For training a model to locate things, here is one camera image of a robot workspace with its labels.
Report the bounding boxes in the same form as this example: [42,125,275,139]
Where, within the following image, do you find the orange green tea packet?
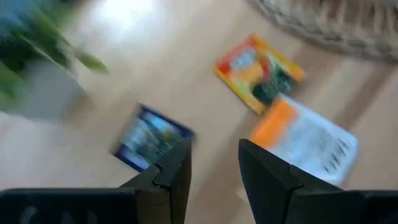
[213,33,305,116]

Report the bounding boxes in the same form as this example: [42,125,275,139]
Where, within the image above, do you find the green plant in white pot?
[0,0,109,121]

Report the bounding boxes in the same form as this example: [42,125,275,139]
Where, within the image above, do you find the wicker basket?
[247,0,398,63]

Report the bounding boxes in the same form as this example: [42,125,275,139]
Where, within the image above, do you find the dark blue tea packet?
[111,104,195,172]

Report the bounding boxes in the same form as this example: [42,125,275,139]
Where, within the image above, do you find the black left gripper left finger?
[0,138,193,224]

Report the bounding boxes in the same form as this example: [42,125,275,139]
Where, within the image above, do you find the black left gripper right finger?
[238,138,398,224]

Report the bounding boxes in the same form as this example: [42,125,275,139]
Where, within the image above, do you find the white orange Tazo tea packet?
[248,95,359,187]

